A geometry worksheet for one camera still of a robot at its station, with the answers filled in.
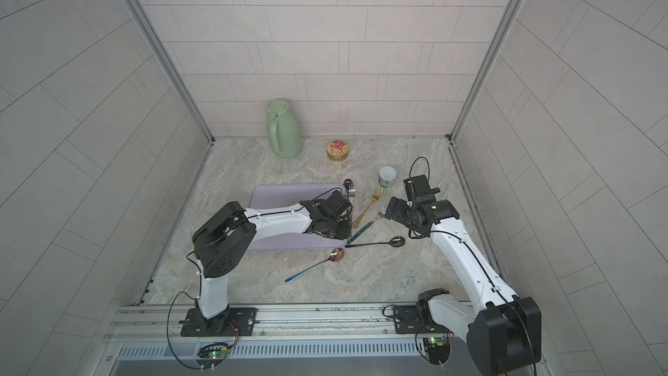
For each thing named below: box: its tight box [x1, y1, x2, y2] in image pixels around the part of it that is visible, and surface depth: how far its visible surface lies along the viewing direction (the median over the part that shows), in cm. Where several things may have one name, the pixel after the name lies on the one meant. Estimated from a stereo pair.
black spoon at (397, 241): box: [344, 235, 406, 249], surface depth 87 cm
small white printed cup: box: [378, 165, 397, 188], surface depth 99 cm
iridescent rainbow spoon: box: [284, 248, 346, 284], surface depth 84 cm
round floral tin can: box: [327, 140, 349, 162], surface depth 111 cm
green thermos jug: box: [266, 98, 303, 160], surface depth 98 cm
